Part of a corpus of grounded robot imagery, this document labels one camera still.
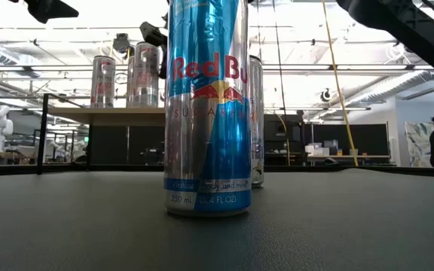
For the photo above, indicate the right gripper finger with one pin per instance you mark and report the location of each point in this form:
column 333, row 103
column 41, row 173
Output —
column 153, row 34
column 163, row 62

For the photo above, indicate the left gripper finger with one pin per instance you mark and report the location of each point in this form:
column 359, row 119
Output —
column 47, row 9

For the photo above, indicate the silver can with red print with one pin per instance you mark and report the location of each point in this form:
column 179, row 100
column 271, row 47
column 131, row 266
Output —
column 103, row 83

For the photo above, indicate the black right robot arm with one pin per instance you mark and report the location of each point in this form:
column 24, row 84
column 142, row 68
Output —
column 409, row 26

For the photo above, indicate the Red Bull sugarfree can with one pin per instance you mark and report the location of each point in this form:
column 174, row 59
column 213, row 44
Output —
column 207, row 131

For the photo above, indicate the small black ceiling reel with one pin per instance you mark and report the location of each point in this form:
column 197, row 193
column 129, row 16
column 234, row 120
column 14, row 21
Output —
column 326, row 95

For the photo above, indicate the white box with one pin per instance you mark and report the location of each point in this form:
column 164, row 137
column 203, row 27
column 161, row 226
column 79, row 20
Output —
column 315, row 150

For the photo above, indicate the black table mat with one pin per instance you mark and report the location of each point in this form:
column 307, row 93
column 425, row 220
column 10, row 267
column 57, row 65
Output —
column 89, row 226

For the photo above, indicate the wooden background desk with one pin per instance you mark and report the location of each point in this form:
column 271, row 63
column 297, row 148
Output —
column 371, row 156

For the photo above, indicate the leaf pattern panel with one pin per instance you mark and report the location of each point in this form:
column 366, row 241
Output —
column 416, row 143

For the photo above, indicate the black aluminium table frame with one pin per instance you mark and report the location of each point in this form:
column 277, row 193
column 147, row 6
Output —
column 10, row 170

